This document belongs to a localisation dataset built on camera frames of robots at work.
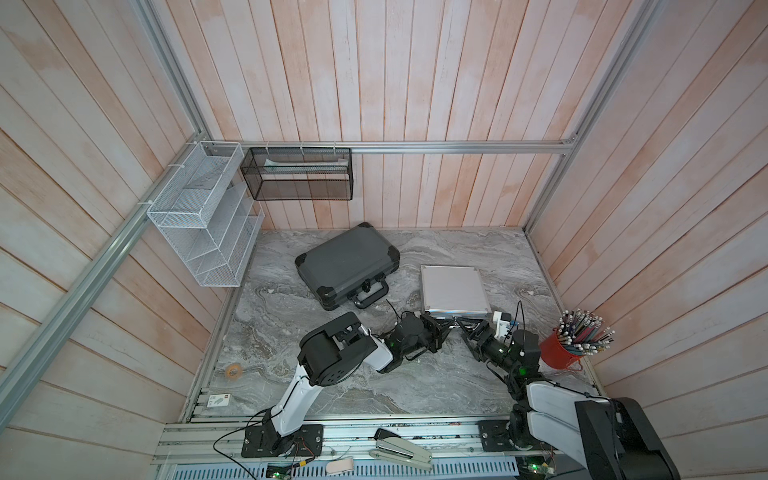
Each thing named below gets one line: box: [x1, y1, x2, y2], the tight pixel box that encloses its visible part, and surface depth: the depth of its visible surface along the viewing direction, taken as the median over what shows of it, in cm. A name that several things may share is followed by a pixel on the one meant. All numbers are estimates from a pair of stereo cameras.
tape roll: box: [226, 363, 243, 381], surface depth 86 cm
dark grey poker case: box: [295, 222, 400, 310], surface depth 102 cm
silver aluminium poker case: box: [420, 264, 492, 319], surface depth 92 cm
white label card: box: [207, 394, 231, 408], surface depth 80 cm
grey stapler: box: [368, 428, 433, 471], surface depth 72 cm
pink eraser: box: [326, 458, 355, 474], surface depth 70 cm
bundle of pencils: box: [558, 308, 616, 356], surface depth 77 cm
